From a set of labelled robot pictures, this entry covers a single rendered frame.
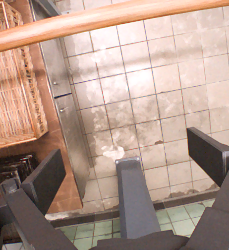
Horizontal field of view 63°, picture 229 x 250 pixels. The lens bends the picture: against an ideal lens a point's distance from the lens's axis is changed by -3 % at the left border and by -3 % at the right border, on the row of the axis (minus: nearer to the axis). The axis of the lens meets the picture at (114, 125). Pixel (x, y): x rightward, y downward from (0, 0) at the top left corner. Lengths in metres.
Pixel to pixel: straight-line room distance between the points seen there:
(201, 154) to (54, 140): 0.88
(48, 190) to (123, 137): 1.41
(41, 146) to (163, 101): 0.96
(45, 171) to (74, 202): 0.97
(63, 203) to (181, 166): 1.03
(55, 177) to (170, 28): 1.50
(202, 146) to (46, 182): 0.13
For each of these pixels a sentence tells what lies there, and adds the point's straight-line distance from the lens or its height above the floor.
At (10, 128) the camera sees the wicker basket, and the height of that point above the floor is 0.59.
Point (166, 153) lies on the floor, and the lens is 1.66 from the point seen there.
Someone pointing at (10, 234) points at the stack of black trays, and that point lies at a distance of 0.95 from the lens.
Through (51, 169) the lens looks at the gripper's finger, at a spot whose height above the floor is 1.35.
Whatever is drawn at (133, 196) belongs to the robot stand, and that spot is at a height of 0.54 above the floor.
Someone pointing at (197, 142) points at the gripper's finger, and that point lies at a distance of 0.18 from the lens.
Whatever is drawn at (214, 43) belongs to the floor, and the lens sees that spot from 1.71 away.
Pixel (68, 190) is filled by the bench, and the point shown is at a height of 0.58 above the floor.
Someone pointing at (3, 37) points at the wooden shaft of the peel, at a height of 1.20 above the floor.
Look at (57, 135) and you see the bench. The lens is 0.99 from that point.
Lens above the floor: 1.50
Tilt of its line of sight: 78 degrees down
